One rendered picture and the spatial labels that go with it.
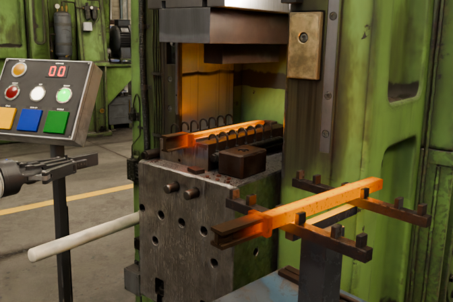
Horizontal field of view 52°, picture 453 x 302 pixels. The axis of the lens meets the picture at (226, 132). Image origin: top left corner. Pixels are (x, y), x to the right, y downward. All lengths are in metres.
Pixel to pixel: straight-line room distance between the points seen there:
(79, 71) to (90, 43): 4.55
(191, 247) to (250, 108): 0.66
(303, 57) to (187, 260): 0.66
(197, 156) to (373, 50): 0.55
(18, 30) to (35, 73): 4.31
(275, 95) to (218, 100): 0.21
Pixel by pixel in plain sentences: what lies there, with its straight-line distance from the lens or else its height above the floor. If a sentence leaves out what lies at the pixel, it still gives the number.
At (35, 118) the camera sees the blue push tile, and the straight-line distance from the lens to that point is 1.64.
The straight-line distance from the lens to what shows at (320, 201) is 0.89.
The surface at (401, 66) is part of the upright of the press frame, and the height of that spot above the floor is 1.21.
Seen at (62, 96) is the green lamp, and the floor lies 1.09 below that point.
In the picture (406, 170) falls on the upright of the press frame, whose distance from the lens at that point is 1.59.
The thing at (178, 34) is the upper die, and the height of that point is 1.29.
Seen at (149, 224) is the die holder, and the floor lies 0.72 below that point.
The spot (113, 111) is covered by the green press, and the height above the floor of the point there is 0.25.
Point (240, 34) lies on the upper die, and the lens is 1.37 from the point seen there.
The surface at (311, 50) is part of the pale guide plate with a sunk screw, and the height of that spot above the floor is 1.26.
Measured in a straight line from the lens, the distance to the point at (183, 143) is 1.33.
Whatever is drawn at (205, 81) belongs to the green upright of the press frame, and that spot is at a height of 1.13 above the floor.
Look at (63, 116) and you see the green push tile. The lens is 1.58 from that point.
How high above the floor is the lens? 1.29
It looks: 11 degrees down
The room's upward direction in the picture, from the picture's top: 1 degrees clockwise
